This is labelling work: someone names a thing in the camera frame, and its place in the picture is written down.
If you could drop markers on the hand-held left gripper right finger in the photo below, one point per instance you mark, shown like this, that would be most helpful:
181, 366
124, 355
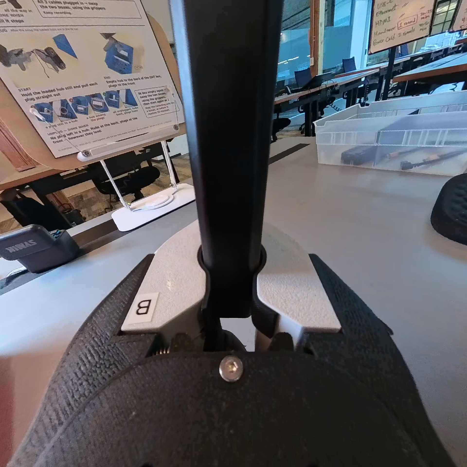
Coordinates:
299, 292

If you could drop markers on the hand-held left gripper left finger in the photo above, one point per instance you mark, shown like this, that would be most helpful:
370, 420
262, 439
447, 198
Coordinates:
171, 284

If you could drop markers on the clear plastic bin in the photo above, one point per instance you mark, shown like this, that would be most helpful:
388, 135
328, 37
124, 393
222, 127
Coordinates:
328, 146

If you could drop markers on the black usb hub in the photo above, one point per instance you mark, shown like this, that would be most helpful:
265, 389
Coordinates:
230, 109
359, 155

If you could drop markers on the black office chair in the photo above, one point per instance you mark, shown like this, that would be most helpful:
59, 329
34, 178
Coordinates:
138, 178

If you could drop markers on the dark grey charging dock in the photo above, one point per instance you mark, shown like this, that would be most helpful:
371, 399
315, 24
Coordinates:
33, 248

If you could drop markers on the black foam pad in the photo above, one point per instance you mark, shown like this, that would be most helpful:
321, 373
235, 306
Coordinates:
452, 211

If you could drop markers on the wooden desk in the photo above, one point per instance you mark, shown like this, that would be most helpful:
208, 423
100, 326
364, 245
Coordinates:
310, 91
22, 180
430, 71

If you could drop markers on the wooden plank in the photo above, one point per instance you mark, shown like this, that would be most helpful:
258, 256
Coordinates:
14, 149

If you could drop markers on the blue office chair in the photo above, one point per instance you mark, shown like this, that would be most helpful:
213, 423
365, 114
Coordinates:
302, 78
348, 65

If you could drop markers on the instruction poster board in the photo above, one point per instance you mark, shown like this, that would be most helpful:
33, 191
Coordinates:
91, 73

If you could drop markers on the wooden pillar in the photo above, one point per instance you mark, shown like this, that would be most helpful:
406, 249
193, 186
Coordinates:
316, 36

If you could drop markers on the handwritten whiteboard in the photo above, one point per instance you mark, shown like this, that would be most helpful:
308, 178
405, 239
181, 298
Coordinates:
401, 22
459, 14

